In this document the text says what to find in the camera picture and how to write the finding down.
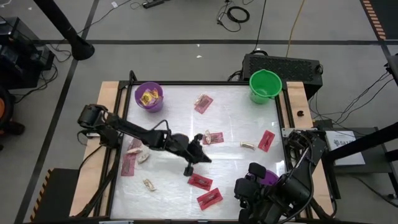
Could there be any black pole stand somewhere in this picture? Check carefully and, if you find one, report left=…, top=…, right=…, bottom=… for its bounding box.
left=33, top=0, right=96, bottom=61

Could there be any white labelled box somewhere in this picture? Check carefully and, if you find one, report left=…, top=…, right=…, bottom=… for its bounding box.
left=325, top=129, right=366, bottom=167

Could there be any black looped cable bundle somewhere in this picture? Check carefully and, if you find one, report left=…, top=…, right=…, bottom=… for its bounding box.
left=228, top=70, right=244, bottom=82

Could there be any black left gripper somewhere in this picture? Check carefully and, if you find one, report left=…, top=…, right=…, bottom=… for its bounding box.
left=169, top=133, right=213, bottom=177

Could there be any wooden table side board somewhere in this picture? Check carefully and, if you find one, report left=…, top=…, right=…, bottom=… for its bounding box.
left=68, top=80, right=125, bottom=218
left=284, top=81, right=335, bottom=218

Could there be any green halloween bucket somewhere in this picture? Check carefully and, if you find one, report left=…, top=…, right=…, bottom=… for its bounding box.
left=249, top=68, right=284, bottom=105

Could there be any black equipment cart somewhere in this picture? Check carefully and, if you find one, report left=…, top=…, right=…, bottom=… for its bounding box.
left=0, top=16, right=56, bottom=90

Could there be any coiled black cable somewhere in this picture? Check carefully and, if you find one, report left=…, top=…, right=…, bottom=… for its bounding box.
left=216, top=0, right=251, bottom=33

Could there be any long black floor cable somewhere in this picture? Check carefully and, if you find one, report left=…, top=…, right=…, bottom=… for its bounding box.
left=250, top=0, right=268, bottom=55

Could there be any black metal beam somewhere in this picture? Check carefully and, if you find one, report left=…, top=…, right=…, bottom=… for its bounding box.
left=323, top=121, right=398, bottom=162

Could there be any black power strip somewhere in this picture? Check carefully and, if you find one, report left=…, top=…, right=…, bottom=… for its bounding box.
left=142, top=0, right=165, bottom=9

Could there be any black aluminium table frame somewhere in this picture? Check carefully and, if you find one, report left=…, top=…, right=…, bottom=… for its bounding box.
left=74, top=70, right=338, bottom=222

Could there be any black perforated computer case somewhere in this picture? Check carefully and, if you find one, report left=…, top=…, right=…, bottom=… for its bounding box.
left=241, top=53, right=324, bottom=100

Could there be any black orange wheeled device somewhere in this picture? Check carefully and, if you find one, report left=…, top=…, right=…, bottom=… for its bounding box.
left=0, top=85, right=26, bottom=138

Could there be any small purple halloween bucket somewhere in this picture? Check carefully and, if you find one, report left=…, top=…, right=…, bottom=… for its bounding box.
left=134, top=81, right=165, bottom=113

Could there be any large purple halloween bucket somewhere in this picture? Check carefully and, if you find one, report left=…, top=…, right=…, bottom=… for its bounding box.
left=245, top=169, right=280, bottom=187

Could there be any black orange striped mat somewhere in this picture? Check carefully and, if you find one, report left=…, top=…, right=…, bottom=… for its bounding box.
left=29, top=167, right=81, bottom=223
left=360, top=0, right=398, bottom=41

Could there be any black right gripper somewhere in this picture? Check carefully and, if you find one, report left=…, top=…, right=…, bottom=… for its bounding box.
left=233, top=161, right=268, bottom=206

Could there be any yellow floor cable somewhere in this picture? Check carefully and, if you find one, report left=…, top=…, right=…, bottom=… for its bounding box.
left=285, top=0, right=307, bottom=58

